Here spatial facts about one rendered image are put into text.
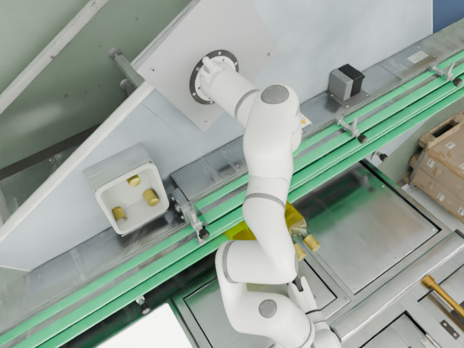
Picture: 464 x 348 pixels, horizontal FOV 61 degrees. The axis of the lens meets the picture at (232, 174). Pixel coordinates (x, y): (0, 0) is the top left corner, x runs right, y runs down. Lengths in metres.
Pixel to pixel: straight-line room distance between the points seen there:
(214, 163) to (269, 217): 0.54
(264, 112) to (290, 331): 0.43
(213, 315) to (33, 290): 0.53
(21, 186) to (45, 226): 0.67
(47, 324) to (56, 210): 0.32
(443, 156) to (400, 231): 3.46
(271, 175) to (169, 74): 0.38
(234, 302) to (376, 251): 0.75
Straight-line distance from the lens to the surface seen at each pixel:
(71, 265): 1.30
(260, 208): 0.75
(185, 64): 1.01
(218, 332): 1.30
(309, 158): 1.29
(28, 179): 1.88
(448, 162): 4.93
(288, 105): 0.80
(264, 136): 0.75
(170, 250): 1.24
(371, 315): 1.35
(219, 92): 0.99
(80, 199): 1.18
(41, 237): 1.25
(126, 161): 1.08
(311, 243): 1.26
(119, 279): 1.24
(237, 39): 1.07
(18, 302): 1.32
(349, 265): 1.44
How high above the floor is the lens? 1.54
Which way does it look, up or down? 33 degrees down
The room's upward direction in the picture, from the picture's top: 139 degrees clockwise
